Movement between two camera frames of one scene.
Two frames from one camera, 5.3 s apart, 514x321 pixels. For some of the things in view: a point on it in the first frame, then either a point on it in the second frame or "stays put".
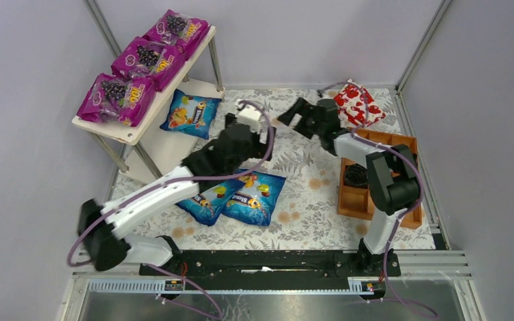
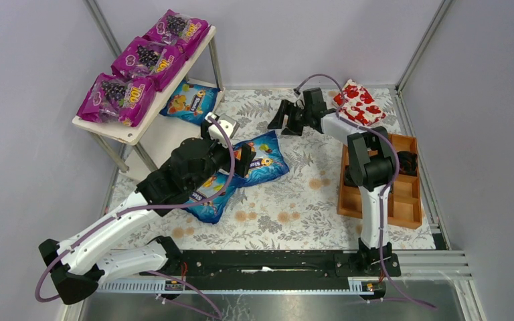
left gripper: (233, 131) → (237, 156)
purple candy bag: (139, 58) stays put
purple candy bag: (124, 101) stays put
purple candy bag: (178, 29) stays put
